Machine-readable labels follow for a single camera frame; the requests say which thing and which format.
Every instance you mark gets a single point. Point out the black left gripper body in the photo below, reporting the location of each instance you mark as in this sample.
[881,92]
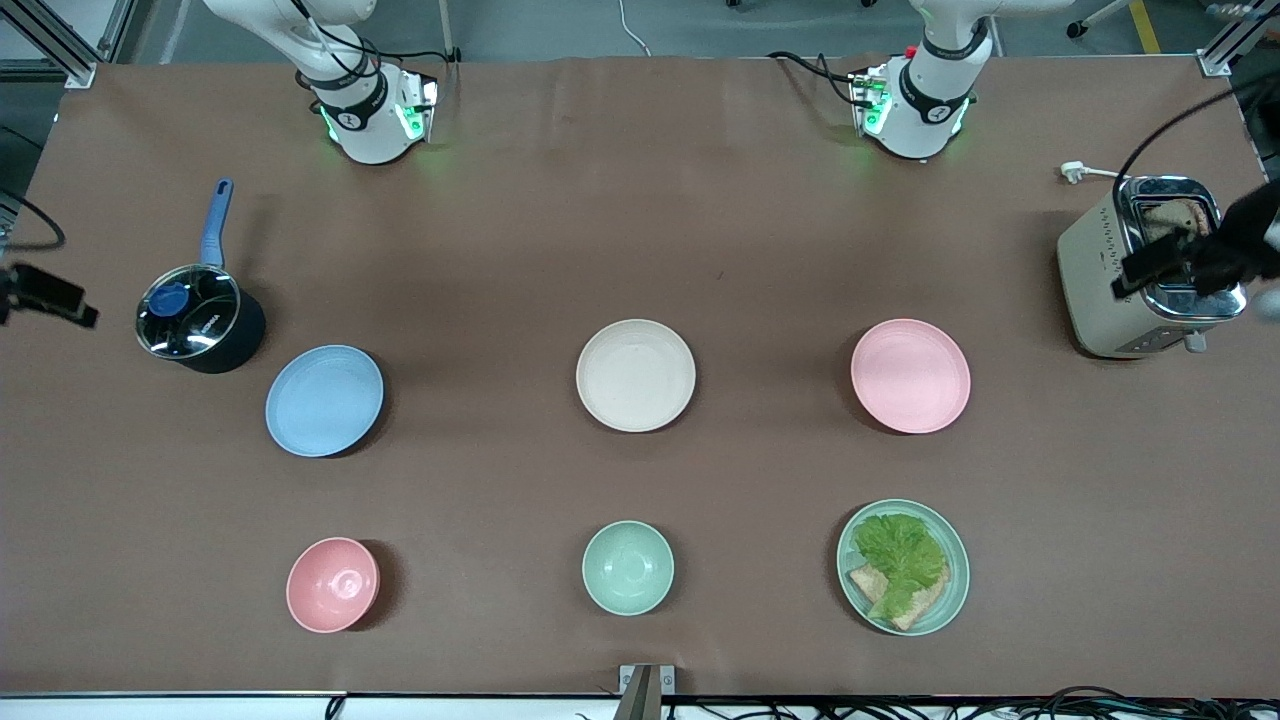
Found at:
[1236,250]

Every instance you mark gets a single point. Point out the blue plate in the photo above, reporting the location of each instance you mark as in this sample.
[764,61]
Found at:
[324,402]

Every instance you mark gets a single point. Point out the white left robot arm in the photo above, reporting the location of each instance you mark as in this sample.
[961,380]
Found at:
[915,125]

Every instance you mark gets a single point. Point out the toast slice in toaster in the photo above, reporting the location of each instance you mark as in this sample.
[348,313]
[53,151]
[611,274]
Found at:
[1175,215]

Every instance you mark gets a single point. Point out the beige toaster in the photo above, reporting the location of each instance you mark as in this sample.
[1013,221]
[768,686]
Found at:
[1090,285]

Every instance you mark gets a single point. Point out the white power plug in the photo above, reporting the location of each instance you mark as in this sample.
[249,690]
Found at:
[1072,172]

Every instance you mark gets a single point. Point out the glass lid with blue knob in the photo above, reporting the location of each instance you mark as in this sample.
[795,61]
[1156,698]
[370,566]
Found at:
[205,322]

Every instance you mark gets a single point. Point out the dark blue saucepan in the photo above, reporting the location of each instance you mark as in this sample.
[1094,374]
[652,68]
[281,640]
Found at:
[236,345]

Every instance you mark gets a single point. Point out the white chair leg with castor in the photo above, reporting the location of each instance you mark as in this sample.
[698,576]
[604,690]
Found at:
[1095,18]

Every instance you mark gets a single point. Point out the pink plate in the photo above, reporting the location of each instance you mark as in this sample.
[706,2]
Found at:
[910,377]

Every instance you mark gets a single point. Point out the green plate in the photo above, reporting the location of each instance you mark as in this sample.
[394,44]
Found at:
[955,590]

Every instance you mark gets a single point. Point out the green lettuce leaf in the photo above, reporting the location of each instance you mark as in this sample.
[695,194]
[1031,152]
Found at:
[900,555]

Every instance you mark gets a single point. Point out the pink bowl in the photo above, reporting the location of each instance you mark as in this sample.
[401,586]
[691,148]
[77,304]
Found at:
[332,586]

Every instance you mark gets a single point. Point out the tan bread slice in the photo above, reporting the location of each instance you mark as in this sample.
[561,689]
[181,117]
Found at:
[925,606]

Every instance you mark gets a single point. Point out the brown table cover sheet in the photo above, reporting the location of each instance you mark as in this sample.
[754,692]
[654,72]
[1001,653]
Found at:
[500,250]

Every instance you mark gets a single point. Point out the beige plate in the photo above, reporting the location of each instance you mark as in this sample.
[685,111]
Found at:
[636,376]

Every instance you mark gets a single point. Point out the green bowl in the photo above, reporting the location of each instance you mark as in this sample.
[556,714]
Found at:
[628,568]

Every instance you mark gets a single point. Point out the aluminium frame profile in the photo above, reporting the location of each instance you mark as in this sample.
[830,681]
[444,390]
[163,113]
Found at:
[70,55]
[1215,60]

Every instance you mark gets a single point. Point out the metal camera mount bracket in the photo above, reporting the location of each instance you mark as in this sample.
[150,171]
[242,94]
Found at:
[646,690]

